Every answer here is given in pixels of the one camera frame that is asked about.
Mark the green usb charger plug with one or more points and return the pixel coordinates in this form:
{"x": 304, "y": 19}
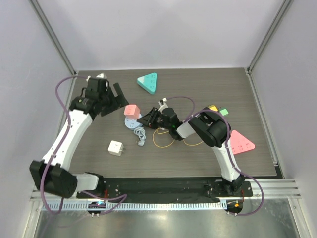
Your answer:
{"x": 224, "y": 112}

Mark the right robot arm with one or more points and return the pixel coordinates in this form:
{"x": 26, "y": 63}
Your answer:
{"x": 213, "y": 130}

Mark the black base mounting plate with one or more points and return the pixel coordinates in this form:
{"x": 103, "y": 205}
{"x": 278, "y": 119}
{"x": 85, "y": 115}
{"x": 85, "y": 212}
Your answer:
{"x": 170, "y": 190}

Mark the white cube tiger adapter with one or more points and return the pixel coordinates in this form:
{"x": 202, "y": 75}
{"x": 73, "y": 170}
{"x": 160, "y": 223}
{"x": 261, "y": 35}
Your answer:
{"x": 116, "y": 148}

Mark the right aluminium frame post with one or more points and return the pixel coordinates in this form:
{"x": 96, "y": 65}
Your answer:
{"x": 286, "y": 4}

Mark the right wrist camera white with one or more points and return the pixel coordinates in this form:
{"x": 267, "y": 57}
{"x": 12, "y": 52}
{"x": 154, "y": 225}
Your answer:
{"x": 163, "y": 104}

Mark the aluminium front rail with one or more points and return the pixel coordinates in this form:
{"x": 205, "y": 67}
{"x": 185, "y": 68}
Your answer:
{"x": 273, "y": 188}

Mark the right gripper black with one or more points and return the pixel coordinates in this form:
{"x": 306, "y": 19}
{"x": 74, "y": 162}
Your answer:
{"x": 153, "y": 118}

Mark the pink triangular power socket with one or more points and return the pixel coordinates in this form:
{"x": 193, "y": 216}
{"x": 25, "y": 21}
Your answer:
{"x": 239, "y": 143}

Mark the yellow usb charger plug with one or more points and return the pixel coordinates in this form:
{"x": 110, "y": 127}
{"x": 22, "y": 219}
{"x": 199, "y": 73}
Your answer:
{"x": 213, "y": 108}

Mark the pink white cube charger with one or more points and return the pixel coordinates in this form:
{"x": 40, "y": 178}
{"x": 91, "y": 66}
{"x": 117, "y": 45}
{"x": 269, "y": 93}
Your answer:
{"x": 132, "y": 111}

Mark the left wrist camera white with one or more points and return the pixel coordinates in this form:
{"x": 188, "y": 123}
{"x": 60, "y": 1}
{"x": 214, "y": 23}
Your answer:
{"x": 101, "y": 76}

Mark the left aluminium frame post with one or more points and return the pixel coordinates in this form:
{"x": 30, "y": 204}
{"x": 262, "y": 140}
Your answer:
{"x": 53, "y": 37}

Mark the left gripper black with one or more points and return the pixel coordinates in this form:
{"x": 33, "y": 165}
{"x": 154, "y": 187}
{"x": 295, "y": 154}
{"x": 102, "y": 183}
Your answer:
{"x": 120, "y": 99}

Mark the light blue round socket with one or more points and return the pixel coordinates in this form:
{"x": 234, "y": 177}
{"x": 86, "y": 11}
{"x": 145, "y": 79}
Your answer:
{"x": 132, "y": 124}

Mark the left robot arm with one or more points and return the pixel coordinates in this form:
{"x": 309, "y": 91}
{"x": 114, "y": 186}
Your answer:
{"x": 51, "y": 174}

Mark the slotted cable duct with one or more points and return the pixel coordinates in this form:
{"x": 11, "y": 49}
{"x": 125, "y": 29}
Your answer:
{"x": 101, "y": 206}

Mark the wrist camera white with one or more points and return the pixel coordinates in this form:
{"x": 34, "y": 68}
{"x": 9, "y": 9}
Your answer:
{"x": 101, "y": 76}
{"x": 163, "y": 104}

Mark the aluminium frame post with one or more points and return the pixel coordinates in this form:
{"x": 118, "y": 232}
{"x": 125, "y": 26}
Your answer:
{"x": 286, "y": 4}
{"x": 53, "y": 37}

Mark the teal triangular power socket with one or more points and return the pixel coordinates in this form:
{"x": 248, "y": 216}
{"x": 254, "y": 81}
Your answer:
{"x": 148, "y": 82}

